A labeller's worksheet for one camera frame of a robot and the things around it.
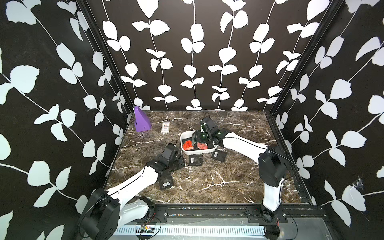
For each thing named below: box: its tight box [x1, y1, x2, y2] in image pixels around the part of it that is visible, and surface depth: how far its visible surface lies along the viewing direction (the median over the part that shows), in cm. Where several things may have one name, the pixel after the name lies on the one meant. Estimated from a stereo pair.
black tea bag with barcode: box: [211, 149, 227, 162], surface depth 97 cm
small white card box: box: [161, 122, 170, 134], surface depth 109 cm
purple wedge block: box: [134, 106, 151, 132], surface depth 104 cm
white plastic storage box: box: [180, 130, 218, 155], surface depth 97 cm
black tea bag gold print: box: [159, 175, 174, 190], surface depth 86 cm
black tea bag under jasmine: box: [188, 154, 203, 167], surface depth 95 cm
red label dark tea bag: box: [182, 140, 194, 151], surface depth 97 cm
